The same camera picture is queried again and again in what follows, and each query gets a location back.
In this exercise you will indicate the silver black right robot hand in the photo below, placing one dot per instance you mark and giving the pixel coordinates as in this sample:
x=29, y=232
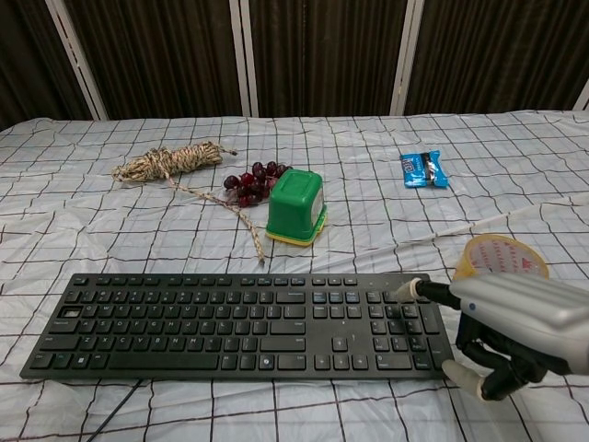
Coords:
x=515, y=304

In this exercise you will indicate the black computer keyboard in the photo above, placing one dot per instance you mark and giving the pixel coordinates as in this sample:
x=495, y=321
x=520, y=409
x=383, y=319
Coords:
x=184, y=324

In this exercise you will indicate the yellowish clear tape roll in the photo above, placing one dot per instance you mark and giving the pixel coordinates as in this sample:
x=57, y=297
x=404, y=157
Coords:
x=464, y=266

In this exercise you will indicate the white grid-pattern tablecloth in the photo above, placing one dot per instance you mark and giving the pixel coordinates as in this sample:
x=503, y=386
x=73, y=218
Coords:
x=414, y=230

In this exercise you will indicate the blue snack packet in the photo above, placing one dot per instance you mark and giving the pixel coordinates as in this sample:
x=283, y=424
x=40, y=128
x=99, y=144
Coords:
x=423, y=169

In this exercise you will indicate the green plastic box yellow lid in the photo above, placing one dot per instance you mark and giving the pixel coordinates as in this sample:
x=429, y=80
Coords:
x=294, y=202

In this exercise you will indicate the dark brown screen panel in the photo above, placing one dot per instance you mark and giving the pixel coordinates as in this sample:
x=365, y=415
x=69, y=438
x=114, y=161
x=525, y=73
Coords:
x=497, y=50
x=156, y=55
x=322, y=55
x=27, y=64

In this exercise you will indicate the dark red grape bunch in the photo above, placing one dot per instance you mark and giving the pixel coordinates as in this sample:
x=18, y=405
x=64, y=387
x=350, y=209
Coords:
x=248, y=184

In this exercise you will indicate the white screen frame post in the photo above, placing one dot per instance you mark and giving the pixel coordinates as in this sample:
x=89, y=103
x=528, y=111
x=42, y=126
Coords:
x=407, y=55
x=583, y=99
x=76, y=60
x=244, y=55

